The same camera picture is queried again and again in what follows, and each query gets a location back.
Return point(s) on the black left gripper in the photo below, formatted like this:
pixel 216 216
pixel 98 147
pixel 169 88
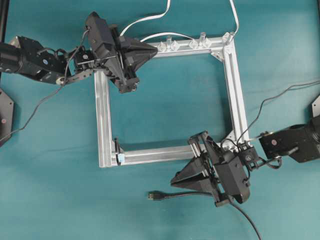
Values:
pixel 107 58

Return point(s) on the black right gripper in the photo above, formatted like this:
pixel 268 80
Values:
pixel 213 170

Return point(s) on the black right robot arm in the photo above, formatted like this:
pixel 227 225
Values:
pixel 300 142

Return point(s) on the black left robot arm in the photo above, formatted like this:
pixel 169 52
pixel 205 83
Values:
pixel 27 57

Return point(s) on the black zip tie loop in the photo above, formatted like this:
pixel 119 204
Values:
pixel 117 151

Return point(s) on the clear acrylic peg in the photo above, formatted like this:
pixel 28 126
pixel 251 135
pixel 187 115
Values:
pixel 169 42
pixel 202 38

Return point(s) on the blue tape on frame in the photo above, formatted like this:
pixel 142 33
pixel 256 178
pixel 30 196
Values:
pixel 121 158

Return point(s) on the square aluminium extrusion frame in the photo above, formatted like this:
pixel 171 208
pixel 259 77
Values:
pixel 223 49

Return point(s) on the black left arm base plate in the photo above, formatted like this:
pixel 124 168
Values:
pixel 6 117

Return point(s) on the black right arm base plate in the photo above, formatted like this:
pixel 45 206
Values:
pixel 315 107

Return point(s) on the black vertical rail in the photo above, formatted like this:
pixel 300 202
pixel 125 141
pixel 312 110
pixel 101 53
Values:
pixel 4 8

